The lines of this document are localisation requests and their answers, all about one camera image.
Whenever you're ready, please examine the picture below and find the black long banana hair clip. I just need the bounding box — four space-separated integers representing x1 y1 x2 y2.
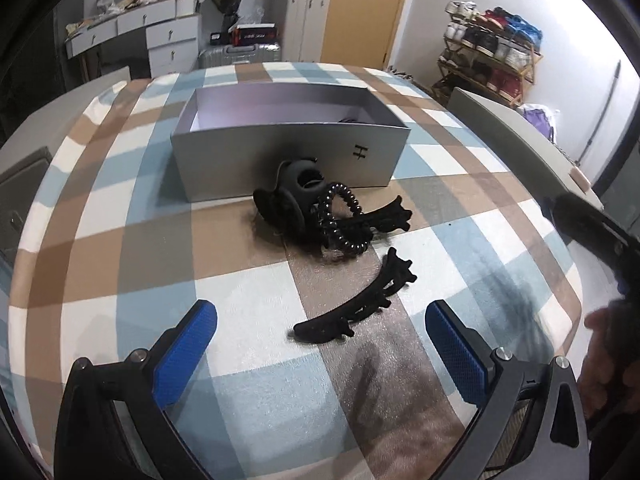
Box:
293 248 418 344

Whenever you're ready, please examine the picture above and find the black claw hair clip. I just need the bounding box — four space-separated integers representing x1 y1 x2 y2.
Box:
253 158 328 245

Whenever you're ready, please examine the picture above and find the wooden bedroom door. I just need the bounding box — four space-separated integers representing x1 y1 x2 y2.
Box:
321 0 405 68

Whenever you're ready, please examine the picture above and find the person's right hand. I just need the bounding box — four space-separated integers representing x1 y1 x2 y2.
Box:
577 301 617 419

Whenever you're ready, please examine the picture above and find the purple bag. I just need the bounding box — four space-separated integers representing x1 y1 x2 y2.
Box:
518 103 559 143

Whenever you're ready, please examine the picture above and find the plaid checkered bed sheet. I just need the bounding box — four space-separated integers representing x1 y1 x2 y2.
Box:
8 63 582 479

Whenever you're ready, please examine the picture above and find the wooden shoe rack with shoes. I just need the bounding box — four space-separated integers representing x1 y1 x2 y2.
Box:
428 1 544 108

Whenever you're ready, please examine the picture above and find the grey open cardboard box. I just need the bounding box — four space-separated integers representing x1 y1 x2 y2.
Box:
170 82 410 203

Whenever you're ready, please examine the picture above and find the silver aluminium suitcase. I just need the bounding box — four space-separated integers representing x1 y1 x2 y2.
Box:
198 44 281 68

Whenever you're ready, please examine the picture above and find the white drawer desk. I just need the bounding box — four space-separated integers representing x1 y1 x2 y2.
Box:
65 0 201 80

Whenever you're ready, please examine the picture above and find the red black box on suitcase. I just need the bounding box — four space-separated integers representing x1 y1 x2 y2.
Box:
230 23 278 47

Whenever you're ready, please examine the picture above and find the white upright suitcase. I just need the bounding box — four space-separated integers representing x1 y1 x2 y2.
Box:
271 0 330 63

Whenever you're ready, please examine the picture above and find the black bead spiral hair tie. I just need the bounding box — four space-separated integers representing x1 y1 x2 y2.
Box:
313 182 374 256

